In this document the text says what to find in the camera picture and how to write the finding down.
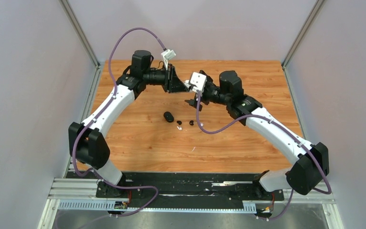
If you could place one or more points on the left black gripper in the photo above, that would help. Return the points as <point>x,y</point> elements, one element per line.
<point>174,85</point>

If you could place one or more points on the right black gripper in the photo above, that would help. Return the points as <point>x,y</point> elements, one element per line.
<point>202,99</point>

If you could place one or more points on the white earbud charging case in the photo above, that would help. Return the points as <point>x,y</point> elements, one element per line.
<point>188,85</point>

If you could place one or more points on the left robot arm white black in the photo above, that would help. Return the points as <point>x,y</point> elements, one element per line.
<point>87,139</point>

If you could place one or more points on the black earbud charging case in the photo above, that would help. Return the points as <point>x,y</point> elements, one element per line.
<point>168,117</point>

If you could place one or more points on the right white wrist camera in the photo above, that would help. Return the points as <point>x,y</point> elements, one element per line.
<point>197,82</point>

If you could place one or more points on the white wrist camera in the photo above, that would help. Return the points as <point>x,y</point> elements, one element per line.
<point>197,82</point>
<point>167,55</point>

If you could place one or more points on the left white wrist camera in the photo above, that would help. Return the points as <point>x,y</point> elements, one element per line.
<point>167,55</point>

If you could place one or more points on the aluminium frame rail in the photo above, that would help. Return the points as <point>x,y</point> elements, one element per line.
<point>79,194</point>

